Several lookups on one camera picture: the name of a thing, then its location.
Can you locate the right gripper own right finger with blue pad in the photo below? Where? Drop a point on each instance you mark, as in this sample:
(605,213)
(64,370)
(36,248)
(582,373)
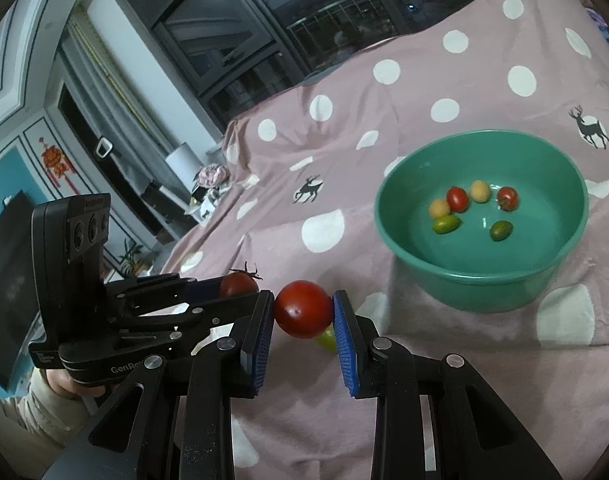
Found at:
(436,419)

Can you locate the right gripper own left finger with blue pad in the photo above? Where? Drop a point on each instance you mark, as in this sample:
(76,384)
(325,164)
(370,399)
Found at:
(171,418)

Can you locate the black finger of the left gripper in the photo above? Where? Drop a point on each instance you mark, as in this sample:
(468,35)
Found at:
(209,314)
(163,291)

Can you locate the red cherry tomato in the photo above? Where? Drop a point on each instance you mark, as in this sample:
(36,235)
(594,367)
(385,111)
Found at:
(303,309)

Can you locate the red tomato with stem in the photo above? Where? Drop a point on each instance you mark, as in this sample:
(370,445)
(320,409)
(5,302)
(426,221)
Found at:
(240,282)

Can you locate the beige sleeve forearm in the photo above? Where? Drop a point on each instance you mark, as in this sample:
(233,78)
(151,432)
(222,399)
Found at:
(36,427)

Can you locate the person's left hand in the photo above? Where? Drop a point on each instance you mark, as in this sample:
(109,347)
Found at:
(63,384)

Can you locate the large green fruit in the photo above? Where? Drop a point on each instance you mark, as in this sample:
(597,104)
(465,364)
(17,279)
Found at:
(327,339)

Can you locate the potted green plant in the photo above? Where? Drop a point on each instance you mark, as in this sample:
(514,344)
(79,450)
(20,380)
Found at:
(133,262)

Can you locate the black television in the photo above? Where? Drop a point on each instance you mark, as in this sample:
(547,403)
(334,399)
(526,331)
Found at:
(18,306)

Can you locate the green plastic bowl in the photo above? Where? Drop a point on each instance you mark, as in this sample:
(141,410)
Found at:
(465,269)

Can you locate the white paper roll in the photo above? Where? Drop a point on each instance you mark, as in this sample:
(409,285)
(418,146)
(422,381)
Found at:
(185,164)

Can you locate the green fruit in bowl left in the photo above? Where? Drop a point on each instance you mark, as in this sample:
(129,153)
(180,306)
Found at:
(446,224)

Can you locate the green fruit in bowl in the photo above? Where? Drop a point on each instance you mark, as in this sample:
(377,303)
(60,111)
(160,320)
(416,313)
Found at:
(500,230)
(446,224)

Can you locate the yellow fruit in bowl left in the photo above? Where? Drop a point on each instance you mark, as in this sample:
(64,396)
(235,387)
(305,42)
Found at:
(439,208)

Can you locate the yellow fruit in bowl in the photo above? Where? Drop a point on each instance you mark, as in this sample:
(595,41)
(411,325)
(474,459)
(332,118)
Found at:
(439,208)
(480,191)

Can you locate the red chinese knot decoration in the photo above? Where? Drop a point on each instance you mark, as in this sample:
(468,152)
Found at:
(58,166)

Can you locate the grey curtain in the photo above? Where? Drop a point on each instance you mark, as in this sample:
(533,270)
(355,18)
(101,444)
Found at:
(126,144)

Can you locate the red tomato in bowl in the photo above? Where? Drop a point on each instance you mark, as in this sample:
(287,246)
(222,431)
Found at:
(507,198)
(458,199)

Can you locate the green fruit in bowl right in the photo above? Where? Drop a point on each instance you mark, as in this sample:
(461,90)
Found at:
(500,230)

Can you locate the yellow fruit in bowl right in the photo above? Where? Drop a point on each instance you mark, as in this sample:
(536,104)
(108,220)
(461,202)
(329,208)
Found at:
(480,191)

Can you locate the red tomato in bowl right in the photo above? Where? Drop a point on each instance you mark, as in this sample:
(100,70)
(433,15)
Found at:
(507,198)

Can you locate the pink polka dot cloth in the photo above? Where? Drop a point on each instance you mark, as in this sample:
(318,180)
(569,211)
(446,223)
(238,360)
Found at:
(307,165)

